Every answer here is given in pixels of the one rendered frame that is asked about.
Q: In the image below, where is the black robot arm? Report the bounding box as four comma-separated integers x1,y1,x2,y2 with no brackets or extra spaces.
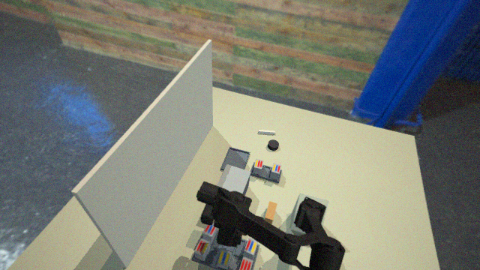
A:
196,181,345,270

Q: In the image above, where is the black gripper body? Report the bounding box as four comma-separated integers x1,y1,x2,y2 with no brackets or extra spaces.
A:
201,204,219,225

